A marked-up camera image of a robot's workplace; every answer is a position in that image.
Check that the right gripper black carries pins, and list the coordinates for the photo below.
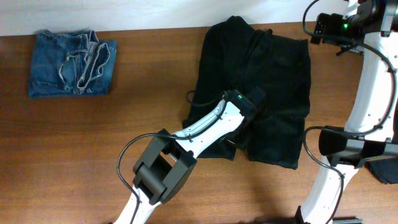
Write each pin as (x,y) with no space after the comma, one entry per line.
(333,23)

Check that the black shorts garment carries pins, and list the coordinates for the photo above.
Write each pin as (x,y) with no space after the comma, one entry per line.
(235,56)

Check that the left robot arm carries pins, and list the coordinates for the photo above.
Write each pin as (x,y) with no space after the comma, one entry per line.
(169,159)

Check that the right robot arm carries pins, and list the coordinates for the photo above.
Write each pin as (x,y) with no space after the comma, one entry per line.
(369,28)

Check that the dark garment with red trim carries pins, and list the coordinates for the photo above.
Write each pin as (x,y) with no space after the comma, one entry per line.
(384,170)

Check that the folded blue denim jeans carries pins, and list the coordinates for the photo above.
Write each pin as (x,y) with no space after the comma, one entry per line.
(71,64)

